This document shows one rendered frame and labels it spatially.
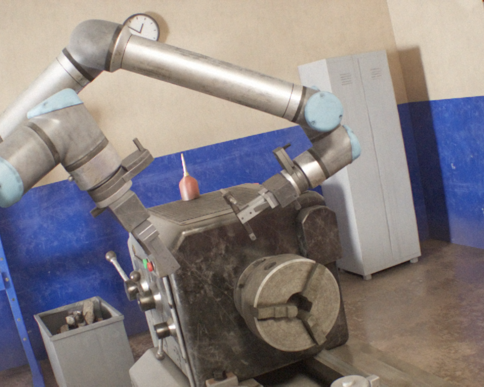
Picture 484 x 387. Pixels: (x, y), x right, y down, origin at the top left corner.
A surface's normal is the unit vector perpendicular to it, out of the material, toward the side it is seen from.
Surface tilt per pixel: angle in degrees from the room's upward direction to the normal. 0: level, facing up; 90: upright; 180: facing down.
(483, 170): 90
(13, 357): 90
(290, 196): 94
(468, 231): 90
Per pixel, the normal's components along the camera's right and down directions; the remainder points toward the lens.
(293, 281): 0.38, 0.07
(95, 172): 0.24, 0.30
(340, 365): -0.81, -0.47
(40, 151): 0.63, 0.03
